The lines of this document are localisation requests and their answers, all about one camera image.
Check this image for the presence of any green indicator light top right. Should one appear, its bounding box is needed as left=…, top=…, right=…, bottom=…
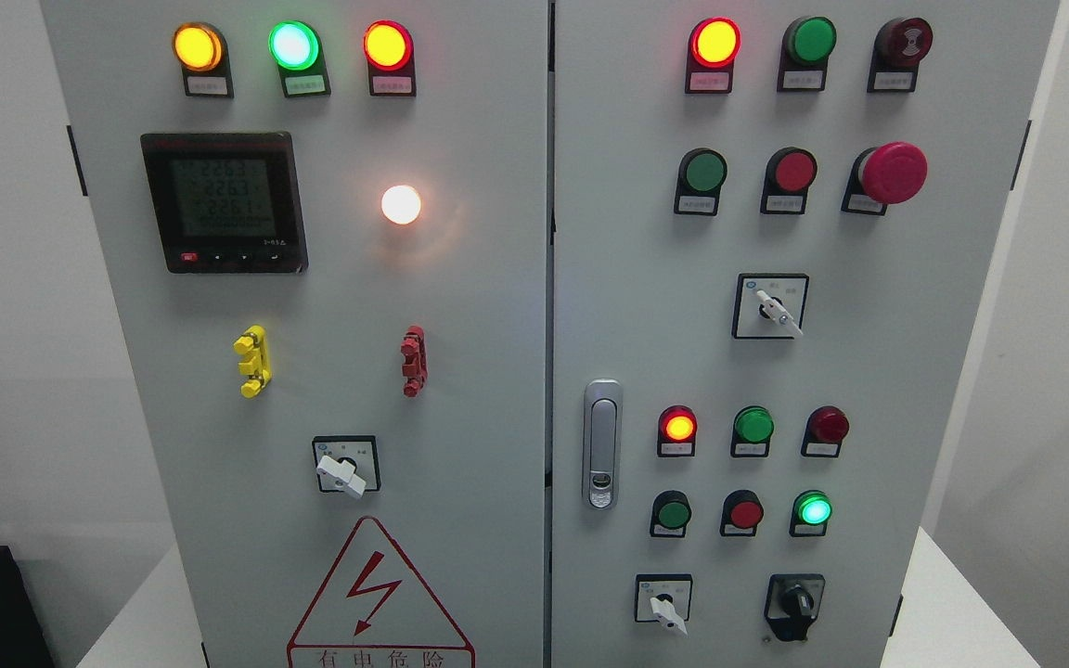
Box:
left=777, top=16, right=837, bottom=93

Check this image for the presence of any yellow terminal connector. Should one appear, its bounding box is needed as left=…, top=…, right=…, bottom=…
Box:
left=232, top=325, right=273, bottom=399

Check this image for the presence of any white selector switch upper right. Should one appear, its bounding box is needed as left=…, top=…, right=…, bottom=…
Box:
left=731, top=271, right=809, bottom=340

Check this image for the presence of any red emergency stop mushroom button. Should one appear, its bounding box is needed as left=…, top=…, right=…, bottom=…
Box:
left=841, top=141, right=929, bottom=216

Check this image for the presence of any lit green indicator light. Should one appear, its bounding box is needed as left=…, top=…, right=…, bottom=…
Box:
left=268, top=20, right=331, bottom=98

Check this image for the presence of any white selector switch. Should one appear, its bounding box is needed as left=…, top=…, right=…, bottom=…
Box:
left=635, top=573, right=694, bottom=637
left=731, top=271, right=809, bottom=340

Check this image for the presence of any green push button upper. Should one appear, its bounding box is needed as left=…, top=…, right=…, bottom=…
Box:
left=672, top=147, right=728, bottom=216

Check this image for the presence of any red indicator light lower right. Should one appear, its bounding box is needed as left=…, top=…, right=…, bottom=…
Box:
left=801, top=405, right=850, bottom=459

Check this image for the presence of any lit red indicator top right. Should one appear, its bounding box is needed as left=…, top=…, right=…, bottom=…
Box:
left=686, top=16, right=741, bottom=95

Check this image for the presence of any red terminal connector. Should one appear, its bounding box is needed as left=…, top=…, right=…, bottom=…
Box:
left=400, top=325, right=428, bottom=398

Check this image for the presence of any silver door latch handle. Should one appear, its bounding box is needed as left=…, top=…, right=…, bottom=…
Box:
left=582, top=378, right=623, bottom=510

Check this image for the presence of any red push button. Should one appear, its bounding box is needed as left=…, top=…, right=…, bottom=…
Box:
left=718, top=490, right=765, bottom=537
left=760, top=147, right=818, bottom=215

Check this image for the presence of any white selector switch left door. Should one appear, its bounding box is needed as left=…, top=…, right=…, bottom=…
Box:
left=311, top=435, right=381, bottom=499

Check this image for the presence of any green push button lower left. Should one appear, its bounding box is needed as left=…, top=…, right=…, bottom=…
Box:
left=649, top=490, right=692, bottom=538

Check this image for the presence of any red push button upper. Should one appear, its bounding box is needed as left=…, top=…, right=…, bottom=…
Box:
left=760, top=147, right=818, bottom=215

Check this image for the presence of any white selector switch bottom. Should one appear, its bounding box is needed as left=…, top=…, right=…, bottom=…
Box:
left=635, top=573, right=694, bottom=637

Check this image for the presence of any red push button lower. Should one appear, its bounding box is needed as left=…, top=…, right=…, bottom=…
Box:
left=718, top=490, right=765, bottom=537

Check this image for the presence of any black digital power meter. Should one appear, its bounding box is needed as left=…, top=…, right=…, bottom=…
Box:
left=140, top=131, right=308, bottom=275

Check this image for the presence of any lit red-orange indicator light left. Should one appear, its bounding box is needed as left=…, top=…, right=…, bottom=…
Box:
left=362, top=19, right=417, bottom=97

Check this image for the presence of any lit red indicator lower left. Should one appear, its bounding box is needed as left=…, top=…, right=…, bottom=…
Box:
left=657, top=405, right=699, bottom=459

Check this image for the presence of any green indicator light lower middle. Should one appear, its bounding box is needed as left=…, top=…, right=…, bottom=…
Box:
left=730, top=405, right=775, bottom=459

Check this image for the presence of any grey electrical cabinet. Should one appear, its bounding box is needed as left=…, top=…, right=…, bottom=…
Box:
left=41, top=1, right=1060, bottom=667

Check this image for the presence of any yellow indicator light top left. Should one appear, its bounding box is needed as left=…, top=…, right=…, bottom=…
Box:
left=173, top=21, right=234, bottom=98

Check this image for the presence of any dark red buzzer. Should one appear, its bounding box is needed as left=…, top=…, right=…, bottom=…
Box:
left=867, top=17, right=934, bottom=94

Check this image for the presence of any black knob selector switch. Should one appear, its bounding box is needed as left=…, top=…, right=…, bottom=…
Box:
left=764, top=573, right=826, bottom=642

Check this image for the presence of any white glowing indicator light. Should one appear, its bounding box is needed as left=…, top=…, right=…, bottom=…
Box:
left=379, top=185, right=421, bottom=226

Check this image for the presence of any lit red indicator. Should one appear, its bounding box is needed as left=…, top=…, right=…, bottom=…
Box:
left=686, top=16, right=741, bottom=95
left=657, top=405, right=699, bottom=459

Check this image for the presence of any red lightning warning sticker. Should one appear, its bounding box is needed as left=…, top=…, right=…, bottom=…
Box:
left=286, top=516, right=478, bottom=667

